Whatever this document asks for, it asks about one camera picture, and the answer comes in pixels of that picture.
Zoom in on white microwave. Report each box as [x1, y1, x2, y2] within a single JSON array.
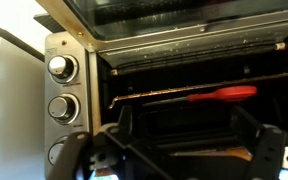
[[0, 33, 47, 180]]

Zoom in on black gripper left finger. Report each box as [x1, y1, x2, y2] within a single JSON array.
[[47, 104, 172, 180]]

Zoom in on silver oven knob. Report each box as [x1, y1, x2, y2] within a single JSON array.
[[47, 54, 80, 84], [47, 134, 72, 166], [47, 93, 81, 125]]

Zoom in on silver toaster oven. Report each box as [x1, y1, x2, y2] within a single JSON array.
[[33, 0, 288, 180]]

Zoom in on red-handled screwdriver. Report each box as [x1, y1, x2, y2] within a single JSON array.
[[142, 85, 258, 108]]

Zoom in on glass toaster oven door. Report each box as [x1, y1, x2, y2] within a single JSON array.
[[37, 0, 288, 69]]

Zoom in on dark metal oven tray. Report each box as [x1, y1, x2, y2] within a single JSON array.
[[108, 69, 288, 110]]

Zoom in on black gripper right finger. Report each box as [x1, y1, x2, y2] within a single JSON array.
[[230, 105, 288, 180]]

